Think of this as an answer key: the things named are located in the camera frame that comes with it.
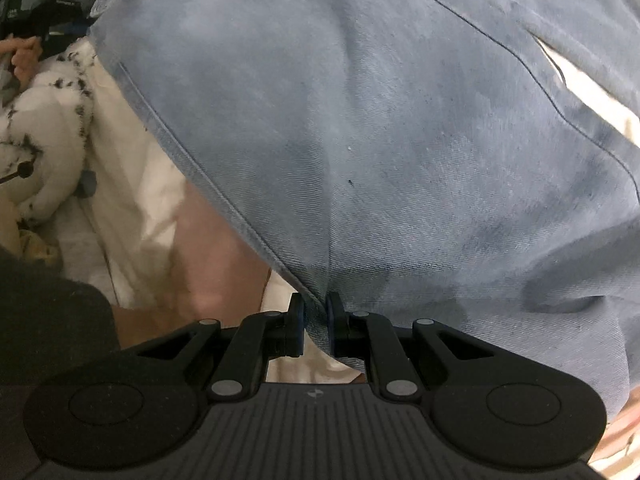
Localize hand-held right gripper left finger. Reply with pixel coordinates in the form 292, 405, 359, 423
127, 293, 306, 403

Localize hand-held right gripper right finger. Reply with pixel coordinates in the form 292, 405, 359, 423
325, 293, 506, 402

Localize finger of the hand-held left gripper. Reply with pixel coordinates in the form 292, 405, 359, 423
50, 20, 90, 41

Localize blue denim jeans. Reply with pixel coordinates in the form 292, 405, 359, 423
87, 0, 640, 421

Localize person's left hand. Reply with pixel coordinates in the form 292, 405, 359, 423
0, 37, 43, 83

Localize spotted white plush toy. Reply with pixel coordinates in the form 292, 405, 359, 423
0, 40, 98, 226

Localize printed cream bed sheet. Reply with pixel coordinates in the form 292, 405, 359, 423
50, 40, 640, 480

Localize dark cloth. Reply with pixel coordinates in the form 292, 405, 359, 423
0, 247, 121, 386

